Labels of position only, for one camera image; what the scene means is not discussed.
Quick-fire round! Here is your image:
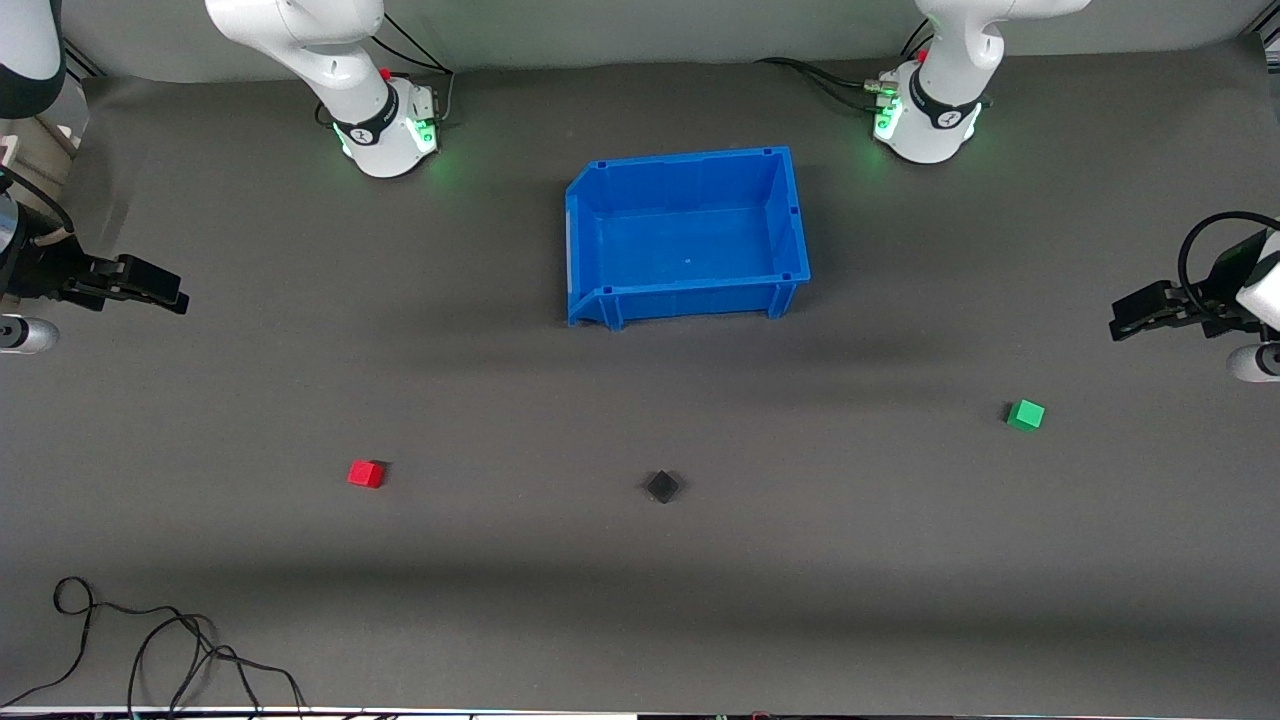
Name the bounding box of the beige box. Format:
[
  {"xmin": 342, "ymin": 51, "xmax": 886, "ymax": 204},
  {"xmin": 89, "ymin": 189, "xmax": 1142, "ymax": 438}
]
[{"xmin": 0, "ymin": 115, "xmax": 91, "ymax": 173}]

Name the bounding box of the dark grey table mat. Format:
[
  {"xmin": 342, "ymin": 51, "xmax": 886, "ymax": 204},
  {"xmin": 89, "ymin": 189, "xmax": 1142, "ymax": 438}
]
[{"xmin": 0, "ymin": 38, "xmax": 1280, "ymax": 717}]

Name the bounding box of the blue plastic bin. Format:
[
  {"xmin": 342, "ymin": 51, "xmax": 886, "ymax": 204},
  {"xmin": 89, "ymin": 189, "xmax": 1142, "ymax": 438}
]
[{"xmin": 564, "ymin": 146, "xmax": 812, "ymax": 332}]

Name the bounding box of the black left arm wrist cable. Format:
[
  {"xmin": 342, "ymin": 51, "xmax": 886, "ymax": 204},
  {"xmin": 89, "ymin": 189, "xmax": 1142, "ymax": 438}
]
[{"xmin": 1177, "ymin": 210, "xmax": 1280, "ymax": 306}]

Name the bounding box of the black arm wrist cable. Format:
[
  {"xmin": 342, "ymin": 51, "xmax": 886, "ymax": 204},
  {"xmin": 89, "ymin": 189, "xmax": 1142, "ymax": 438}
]
[
  {"xmin": 0, "ymin": 165, "xmax": 77, "ymax": 241},
  {"xmin": 1177, "ymin": 210, "xmax": 1280, "ymax": 306}
]

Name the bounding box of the black right arm wrist cable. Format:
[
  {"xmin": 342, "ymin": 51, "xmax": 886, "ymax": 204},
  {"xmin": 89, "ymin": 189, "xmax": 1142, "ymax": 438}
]
[{"xmin": 0, "ymin": 165, "xmax": 77, "ymax": 241}]

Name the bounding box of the black right arm base cable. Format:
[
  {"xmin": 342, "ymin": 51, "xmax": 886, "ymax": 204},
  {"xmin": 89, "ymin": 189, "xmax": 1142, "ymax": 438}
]
[{"xmin": 368, "ymin": 14, "xmax": 457, "ymax": 128}]

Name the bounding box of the black arm base cable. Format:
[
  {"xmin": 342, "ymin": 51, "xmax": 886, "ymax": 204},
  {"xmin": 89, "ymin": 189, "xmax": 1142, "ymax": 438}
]
[
  {"xmin": 753, "ymin": 20, "xmax": 936, "ymax": 113},
  {"xmin": 368, "ymin": 14, "xmax": 457, "ymax": 128}
]

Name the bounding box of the loose black tangled cable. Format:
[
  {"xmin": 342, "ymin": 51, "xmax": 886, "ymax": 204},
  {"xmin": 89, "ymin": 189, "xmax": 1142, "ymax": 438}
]
[{"xmin": 0, "ymin": 576, "xmax": 309, "ymax": 717}]

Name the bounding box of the black left arm base cable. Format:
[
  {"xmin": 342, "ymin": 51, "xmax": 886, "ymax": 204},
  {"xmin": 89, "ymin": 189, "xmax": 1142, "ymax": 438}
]
[{"xmin": 753, "ymin": 20, "xmax": 936, "ymax": 113}]

